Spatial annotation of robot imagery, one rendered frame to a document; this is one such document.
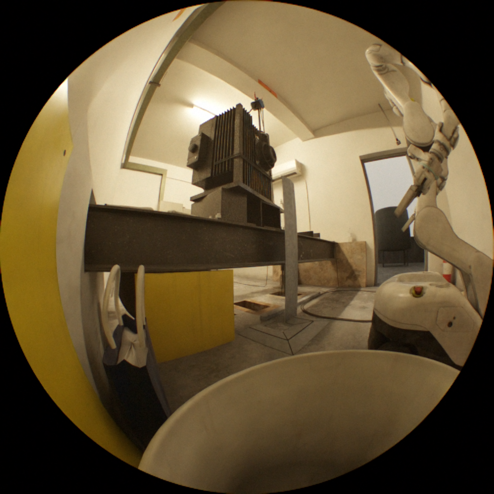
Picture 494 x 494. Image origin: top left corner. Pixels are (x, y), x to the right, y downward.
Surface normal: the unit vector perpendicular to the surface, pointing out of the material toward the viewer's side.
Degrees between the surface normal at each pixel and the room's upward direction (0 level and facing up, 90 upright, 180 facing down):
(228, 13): 180
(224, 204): 90
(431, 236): 91
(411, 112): 89
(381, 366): 87
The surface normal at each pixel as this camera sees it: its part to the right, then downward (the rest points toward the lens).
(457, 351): -0.82, -0.03
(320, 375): -0.19, -0.11
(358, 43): 0.01, 1.00
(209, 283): 0.69, -0.05
